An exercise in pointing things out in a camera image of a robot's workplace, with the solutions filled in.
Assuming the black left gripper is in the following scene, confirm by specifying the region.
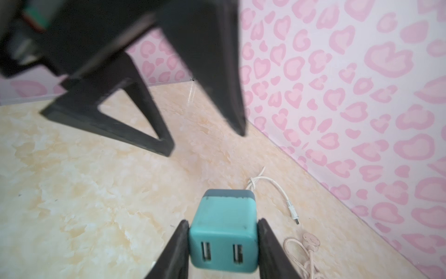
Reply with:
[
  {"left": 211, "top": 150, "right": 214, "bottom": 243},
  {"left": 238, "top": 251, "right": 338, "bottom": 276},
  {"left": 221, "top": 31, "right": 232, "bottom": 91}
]
[{"left": 1, "top": 1, "right": 174, "bottom": 157}]

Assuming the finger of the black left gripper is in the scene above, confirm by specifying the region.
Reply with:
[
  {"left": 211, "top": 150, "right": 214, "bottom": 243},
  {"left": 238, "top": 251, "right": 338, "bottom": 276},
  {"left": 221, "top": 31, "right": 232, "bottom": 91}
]
[{"left": 156, "top": 1, "right": 246, "bottom": 137}]

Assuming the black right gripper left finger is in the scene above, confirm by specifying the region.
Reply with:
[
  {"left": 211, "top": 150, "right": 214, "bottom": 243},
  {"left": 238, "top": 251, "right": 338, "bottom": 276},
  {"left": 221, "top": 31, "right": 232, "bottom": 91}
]
[{"left": 145, "top": 220, "right": 189, "bottom": 279}]

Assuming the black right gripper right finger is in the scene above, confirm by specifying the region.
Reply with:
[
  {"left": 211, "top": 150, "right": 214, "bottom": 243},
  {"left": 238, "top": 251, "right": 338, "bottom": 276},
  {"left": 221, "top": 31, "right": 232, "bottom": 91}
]
[{"left": 257, "top": 219, "right": 301, "bottom": 279}]

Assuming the teal plug adapter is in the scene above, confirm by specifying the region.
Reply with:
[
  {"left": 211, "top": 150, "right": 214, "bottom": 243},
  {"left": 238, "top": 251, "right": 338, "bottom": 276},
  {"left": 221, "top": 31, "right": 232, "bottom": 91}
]
[{"left": 189, "top": 189, "right": 259, "bottom": 273}]

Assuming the pink power strip cable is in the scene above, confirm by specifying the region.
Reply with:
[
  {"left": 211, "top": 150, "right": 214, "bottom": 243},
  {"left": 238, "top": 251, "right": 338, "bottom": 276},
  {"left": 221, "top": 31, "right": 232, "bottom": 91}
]
[{"left": 283, "top": 231, "right": 326, "bottom": 279}]

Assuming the white power strip cable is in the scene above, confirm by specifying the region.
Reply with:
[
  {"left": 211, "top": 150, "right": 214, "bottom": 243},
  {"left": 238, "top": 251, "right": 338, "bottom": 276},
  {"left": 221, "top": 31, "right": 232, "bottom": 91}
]
[{"left": 245, "top": 166, "right": 300, "bottom": 226}]

